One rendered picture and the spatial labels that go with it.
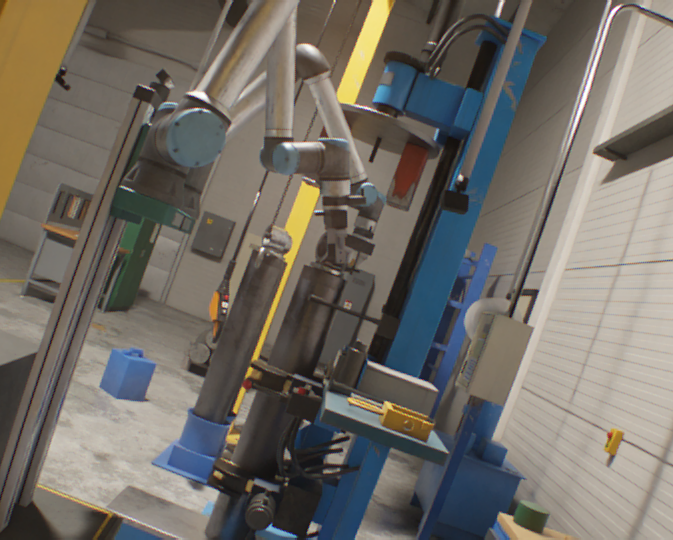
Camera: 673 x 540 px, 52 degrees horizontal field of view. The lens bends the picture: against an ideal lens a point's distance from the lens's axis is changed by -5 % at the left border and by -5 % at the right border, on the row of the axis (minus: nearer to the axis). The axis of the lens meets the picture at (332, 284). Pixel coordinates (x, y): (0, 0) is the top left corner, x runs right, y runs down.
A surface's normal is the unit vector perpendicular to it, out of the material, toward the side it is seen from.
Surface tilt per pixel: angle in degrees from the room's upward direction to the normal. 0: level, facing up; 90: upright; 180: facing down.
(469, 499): 90
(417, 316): 90
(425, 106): 90
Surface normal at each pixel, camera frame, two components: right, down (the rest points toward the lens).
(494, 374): 0.00, 0.00
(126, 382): 0.76, 0.28
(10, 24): 0.93, 0.36
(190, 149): 0.41, 0.24
